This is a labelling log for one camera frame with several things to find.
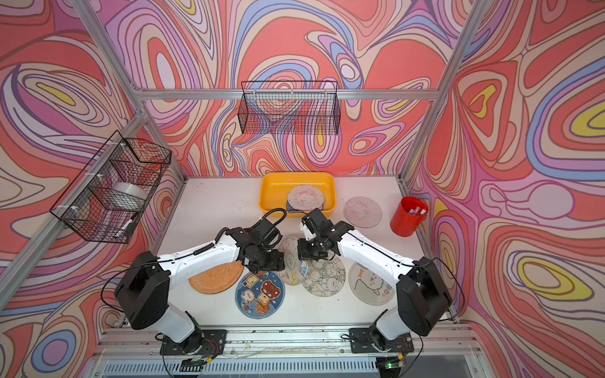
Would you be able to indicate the black wire basket left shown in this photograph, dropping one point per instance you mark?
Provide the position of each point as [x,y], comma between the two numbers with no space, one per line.
[84,208]

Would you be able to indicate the black wire basket back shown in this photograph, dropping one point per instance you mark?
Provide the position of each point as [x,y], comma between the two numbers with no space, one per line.
[289,107]

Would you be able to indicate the blue bunny planet coaster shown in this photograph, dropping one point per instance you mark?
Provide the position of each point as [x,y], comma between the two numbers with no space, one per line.
[291,209]

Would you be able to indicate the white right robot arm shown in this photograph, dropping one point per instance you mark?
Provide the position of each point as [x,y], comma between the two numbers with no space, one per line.
[421,294]

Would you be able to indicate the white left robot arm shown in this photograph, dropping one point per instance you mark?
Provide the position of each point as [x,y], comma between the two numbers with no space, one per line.
[143,293]

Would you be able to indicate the white marker pen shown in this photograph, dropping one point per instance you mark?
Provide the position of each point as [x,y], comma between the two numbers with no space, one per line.
[123,230]

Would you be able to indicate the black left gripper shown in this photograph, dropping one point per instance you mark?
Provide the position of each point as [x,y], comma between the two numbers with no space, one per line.
[277,263]

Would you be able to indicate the black wire basket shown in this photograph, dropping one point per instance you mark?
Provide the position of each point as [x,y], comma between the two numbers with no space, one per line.
[84,208]
[289,107]

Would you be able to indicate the blue toast cartoon coaster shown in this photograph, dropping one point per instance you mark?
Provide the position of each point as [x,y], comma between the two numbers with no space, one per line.
[260,295]

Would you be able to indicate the pink unicorn horse coaster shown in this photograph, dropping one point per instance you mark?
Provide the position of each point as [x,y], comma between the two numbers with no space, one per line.
[305,196]

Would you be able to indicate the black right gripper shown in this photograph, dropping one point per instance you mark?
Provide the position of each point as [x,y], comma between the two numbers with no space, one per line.
[303,253]

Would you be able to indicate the red plastic cup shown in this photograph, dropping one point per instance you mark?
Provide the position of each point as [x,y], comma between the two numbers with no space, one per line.
[409,214]

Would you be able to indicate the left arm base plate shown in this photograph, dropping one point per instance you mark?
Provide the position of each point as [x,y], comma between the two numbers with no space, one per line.
[206,343]

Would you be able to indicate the orange round coaster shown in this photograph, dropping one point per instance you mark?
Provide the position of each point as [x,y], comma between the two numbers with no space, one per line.
[218,279]

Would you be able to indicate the pink rainbow unicorn coaster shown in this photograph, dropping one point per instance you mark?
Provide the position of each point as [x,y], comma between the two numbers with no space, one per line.
[362,212]

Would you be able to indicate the white doodle pastel coaster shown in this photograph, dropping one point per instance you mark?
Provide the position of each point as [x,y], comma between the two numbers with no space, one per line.
[295,270]

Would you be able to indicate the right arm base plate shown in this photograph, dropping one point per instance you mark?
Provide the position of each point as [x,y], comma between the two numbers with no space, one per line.
[369,340]

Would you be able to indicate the beige white dog coaster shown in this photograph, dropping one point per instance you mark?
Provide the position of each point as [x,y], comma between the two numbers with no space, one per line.
[369,287]

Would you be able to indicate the green floral bunny coaster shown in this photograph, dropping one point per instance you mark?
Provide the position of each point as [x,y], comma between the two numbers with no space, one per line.
[325,278]

